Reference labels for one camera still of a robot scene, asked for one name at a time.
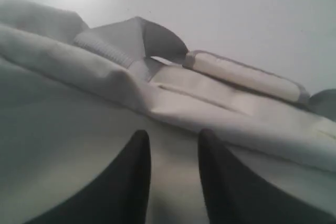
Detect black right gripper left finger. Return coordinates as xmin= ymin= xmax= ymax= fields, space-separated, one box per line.
xmin=30 ymin=130 xmax=151 ymax=223

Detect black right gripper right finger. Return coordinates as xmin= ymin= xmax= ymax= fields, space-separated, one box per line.
xmin=198 ymin=129 xmax=335 ymax=223

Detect white canvas duffel bag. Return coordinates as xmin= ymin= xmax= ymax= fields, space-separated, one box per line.
xmin=1 ymin=1 xmax=335 ymax=223

